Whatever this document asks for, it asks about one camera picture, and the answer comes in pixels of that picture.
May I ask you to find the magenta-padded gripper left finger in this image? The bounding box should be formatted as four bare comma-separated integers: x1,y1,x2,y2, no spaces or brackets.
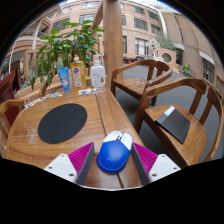
43,141,96,186

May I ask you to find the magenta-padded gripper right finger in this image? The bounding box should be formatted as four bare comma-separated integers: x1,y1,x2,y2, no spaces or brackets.
130,142,182,186

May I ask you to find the blue and white computer mouse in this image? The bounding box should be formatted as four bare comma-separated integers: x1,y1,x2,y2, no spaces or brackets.
96,130,133,175

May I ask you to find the black round mouse pad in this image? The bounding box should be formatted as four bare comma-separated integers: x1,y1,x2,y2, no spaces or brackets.
37,103,88,145

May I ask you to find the black notebook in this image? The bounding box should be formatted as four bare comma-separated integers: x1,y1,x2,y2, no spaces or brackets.
154,105,192,145

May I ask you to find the small white earbuds case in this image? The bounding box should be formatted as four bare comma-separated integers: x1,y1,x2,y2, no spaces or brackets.
77,87,94,96

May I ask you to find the blue squeeze tube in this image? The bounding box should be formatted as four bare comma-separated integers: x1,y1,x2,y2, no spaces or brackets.
57,66,71,94

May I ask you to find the yellow dish soap bottle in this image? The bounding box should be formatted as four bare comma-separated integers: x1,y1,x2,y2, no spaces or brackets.
70,54,87,92

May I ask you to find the dark red wooden chair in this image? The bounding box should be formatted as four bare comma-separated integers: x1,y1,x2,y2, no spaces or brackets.
0,69,21,104

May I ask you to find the white pump bottle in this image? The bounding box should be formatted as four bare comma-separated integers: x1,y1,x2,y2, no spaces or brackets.
90,59,107,89

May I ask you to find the yellow flowering shrub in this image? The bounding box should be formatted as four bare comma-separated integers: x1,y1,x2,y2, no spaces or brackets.
181,63,193,78

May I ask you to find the green leafy potted plant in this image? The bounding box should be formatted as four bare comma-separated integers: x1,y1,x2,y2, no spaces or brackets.
28,19,105,91

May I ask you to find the white outdoor sculpture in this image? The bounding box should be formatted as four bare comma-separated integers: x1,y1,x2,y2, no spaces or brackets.
147,38,162,58

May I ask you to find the wooden post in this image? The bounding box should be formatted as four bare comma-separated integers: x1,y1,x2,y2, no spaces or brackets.
102,0,124,89

